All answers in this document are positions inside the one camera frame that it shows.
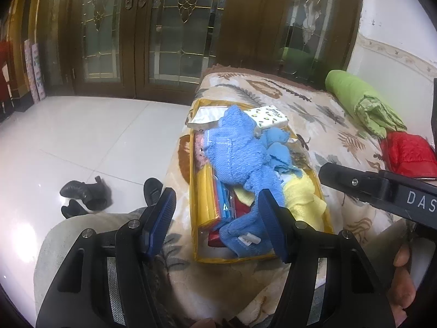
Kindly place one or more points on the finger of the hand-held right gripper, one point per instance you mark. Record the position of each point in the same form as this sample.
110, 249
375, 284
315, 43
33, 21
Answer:
341, 177

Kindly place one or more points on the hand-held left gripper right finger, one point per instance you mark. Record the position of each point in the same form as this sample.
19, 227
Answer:
273, 222

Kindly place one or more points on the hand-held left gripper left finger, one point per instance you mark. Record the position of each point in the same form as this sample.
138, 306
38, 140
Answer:
160, 218

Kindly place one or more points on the yellow towel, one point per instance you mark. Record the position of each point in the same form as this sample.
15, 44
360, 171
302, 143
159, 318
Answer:
304, 198

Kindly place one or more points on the clear plastic pack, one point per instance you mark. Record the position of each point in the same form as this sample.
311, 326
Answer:
300, 159

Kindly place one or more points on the yellow-trimmed clear storage bag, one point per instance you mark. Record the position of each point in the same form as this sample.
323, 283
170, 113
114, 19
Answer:
201, 184

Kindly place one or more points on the colourful striped packet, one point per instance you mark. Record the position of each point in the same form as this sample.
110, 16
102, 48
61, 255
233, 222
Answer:
223, 201

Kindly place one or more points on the small blue cloth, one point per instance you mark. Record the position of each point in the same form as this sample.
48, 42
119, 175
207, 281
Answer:
278, 147

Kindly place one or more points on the blue towel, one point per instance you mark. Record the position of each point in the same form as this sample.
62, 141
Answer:
235, 157

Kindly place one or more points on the pink plush item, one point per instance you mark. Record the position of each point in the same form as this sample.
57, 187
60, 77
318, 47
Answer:
201, 150

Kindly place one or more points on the lemon print tissue box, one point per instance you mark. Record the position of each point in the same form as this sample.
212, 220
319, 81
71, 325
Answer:
268, 118

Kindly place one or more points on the white desiccant bag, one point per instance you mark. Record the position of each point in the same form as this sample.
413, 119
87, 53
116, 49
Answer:
206, 116

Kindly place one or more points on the person's right hand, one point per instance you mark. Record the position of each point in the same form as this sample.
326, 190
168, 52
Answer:
403, 290

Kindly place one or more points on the person's left hand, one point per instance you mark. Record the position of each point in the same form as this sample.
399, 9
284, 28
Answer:
208, 324

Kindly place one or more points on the black shoe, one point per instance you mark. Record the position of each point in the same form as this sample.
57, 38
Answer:
152, 189

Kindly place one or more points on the red quilted jacket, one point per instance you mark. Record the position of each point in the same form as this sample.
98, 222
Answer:
406, 153

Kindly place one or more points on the leaf print blanket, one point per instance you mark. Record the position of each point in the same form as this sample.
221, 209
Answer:
324, 119

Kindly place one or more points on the black ankle boot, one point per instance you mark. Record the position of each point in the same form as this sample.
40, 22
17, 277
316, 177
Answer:
85, 193
71, 209

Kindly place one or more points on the green quilt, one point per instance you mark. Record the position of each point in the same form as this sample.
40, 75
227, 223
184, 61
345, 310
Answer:
348, 88

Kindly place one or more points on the wooden glass-panel doors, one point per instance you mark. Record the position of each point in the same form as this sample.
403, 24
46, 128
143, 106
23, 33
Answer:
239, 24

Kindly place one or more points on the printed flat box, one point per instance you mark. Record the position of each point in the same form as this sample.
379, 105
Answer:
29, 71
39, 71

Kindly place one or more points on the red cabinet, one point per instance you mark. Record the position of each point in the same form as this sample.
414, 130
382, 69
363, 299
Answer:
3, 65

